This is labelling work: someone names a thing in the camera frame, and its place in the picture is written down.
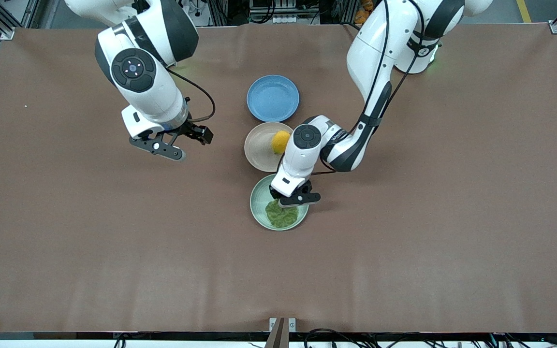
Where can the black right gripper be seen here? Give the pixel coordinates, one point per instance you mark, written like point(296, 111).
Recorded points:
point(190, 129)

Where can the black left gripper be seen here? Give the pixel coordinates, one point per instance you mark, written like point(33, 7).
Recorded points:
point(275, 194)

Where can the green lettuce leaf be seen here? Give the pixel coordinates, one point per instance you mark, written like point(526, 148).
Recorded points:
point(282, 217)

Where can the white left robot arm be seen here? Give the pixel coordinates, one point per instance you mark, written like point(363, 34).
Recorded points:
point(370, 53)

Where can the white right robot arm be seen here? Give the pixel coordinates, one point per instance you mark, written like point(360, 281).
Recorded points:
point(153, 92)

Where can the yellow lemon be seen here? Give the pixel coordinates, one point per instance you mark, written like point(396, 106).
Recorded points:
point(279, 142)

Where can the light green plate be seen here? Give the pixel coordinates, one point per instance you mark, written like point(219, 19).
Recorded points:
point(259, 212)

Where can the beige plate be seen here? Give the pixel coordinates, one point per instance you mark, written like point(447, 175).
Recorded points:
point(259, 150)

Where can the blue plate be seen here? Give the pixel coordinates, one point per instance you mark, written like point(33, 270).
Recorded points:
point(272, 99)

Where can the brown table cover sheet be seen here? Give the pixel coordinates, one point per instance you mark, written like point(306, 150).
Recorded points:
point(114, 241)

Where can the small white power strip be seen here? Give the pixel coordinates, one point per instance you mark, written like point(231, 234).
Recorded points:
point(283, 20)

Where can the black equipment box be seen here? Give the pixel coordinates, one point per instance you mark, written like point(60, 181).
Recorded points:
point(283, 6)

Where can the bag of oranges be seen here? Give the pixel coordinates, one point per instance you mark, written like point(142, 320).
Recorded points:
point(365, 6)

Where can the white post bracket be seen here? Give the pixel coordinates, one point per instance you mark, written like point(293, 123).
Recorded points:
point(292, 325)

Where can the grey camera post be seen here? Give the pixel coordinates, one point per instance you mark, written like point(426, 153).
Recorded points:
point(277, 338)

